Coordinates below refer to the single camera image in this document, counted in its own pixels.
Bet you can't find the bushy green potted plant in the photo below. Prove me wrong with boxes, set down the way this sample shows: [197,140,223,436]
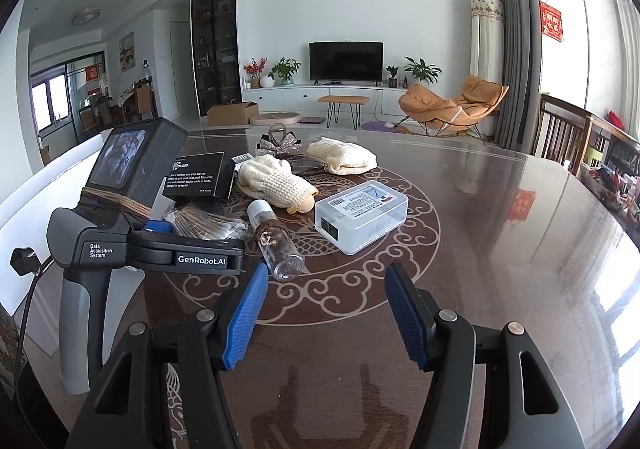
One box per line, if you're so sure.
[267,58,302,86]

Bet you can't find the black flat-screen television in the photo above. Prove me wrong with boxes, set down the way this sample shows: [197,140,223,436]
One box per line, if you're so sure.
[308,42,383,82]

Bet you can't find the small black cube device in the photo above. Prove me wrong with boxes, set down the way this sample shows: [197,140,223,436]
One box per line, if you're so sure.
[11,249,40,276]

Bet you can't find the black cable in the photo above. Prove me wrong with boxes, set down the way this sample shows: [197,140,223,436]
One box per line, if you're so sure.
[12,271,43,395]

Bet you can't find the pack of cotton swabs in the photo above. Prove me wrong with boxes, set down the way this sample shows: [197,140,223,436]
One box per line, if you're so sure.
[162,203,248,242]

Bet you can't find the red wall decoration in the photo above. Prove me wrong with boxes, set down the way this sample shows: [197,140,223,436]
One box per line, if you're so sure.
[539,0,566,42]

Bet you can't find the covered standing air conditioner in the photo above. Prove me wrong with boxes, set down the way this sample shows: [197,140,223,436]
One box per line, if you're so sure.
[469,0,506,85]

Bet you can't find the orange lounge chair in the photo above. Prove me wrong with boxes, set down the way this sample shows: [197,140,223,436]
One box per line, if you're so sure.
[397,75,510,140]

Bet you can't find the cream knitted mitt yellow trim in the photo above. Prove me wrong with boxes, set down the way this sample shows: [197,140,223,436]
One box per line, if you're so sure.
[236,154,319,215]

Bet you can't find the sliding glass door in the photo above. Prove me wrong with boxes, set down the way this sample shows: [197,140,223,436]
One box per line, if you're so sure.
[30,49,108,145]

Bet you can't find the cluttered wooden side table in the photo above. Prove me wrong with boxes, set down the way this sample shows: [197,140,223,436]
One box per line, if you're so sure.
[580,114,640,225]

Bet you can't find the dark glass display cabinet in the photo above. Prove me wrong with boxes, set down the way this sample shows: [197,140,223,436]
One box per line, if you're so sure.
[190,0,238,117]

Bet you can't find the white television cabinet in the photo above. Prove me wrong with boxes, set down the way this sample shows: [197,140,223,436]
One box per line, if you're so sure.
[241,82,416,117]

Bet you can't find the large leafy potted plant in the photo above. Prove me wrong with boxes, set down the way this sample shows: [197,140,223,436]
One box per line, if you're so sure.
[402,58,443,87]

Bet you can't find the white sheer curtain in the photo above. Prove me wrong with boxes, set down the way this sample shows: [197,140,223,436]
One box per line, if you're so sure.
[612,0,640,95]

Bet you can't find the grey curtain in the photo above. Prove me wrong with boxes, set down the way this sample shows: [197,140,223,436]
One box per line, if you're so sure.
[487,0,543,155]

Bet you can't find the clear bottle with white cap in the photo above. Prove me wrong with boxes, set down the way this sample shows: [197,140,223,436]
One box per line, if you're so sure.
[247,199,306,282]

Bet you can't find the wooden dining chair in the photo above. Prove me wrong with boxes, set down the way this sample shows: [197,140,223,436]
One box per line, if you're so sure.
[134,82,158,117]

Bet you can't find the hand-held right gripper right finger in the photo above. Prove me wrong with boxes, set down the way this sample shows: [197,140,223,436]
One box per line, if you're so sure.
[384,261,583,449]

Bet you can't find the white storage container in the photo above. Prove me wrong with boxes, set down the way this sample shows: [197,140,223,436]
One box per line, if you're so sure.
[0,132,133,360]

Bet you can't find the dark wooden chair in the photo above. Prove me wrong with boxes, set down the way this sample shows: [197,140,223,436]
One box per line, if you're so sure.
[532,94,621,175]

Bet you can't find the clear plastic box with label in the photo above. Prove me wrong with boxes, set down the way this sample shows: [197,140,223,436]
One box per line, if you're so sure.
[314,182,408,255]

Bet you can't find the red flowers in vase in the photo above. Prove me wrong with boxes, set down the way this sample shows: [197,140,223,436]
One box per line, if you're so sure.
[243,58,268,90]

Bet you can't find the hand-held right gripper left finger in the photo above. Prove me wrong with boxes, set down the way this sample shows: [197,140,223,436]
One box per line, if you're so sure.
[65,261,271,449]

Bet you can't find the silver rhinestone bow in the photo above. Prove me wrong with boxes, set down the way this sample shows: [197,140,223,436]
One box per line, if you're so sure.
[255,134,301,157]

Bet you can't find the brown cardboard box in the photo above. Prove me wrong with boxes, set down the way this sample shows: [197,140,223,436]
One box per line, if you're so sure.
[206,102,260,126]

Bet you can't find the round beige pet bed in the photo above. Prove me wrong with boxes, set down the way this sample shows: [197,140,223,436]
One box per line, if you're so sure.
[250,112,301,126]

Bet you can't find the black printed cardboard box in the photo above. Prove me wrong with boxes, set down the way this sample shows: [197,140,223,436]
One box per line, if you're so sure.
[162,152,238,204]

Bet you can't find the framed wall painting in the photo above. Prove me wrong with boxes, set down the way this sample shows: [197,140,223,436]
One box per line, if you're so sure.
[119,32,136,72]

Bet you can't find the orange-topped bench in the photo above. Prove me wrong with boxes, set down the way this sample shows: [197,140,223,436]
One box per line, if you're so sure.
[318,95,370,129]

